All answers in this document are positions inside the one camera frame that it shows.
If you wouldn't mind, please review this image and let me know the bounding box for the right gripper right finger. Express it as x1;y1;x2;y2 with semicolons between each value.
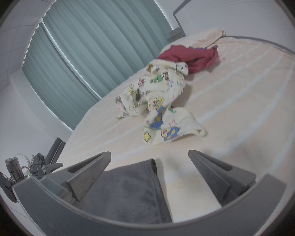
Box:
188;149;257;205

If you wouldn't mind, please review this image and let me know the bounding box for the black T-shirt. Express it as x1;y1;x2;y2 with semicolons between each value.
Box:
77;158;173;225

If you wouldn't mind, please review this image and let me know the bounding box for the blue-green curtain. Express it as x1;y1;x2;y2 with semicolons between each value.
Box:
42;0;174;99
22;25;102;131

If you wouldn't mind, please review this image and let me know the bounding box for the dark red garment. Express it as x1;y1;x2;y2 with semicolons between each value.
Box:
157;44;219;75

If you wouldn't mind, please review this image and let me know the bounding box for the dark grey garment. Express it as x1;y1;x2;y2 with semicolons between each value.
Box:
31;153;46;167

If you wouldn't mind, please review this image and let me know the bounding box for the bed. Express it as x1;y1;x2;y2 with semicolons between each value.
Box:
63;0;295;224

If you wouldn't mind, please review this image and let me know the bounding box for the white printed pyjama top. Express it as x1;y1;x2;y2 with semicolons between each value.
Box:
115;59;207;145

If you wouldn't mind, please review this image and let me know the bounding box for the grey bedside table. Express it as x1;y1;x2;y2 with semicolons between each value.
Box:
169;27;186;40

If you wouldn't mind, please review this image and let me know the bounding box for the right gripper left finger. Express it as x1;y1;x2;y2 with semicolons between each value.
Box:
61;151;112;202

